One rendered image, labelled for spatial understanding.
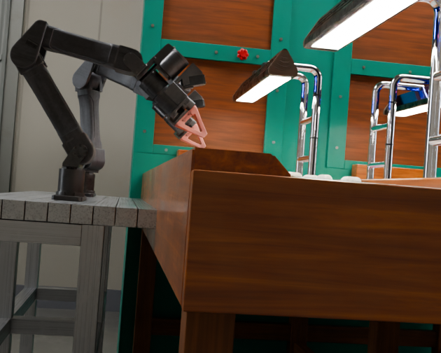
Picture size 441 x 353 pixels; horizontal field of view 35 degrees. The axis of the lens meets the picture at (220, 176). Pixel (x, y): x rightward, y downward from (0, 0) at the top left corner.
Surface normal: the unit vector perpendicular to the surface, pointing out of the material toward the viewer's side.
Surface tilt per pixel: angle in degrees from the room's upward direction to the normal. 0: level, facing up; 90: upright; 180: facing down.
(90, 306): 90
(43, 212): 90
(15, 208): 90
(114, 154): 90
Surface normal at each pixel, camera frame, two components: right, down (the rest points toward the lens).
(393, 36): 0.14, -0.01
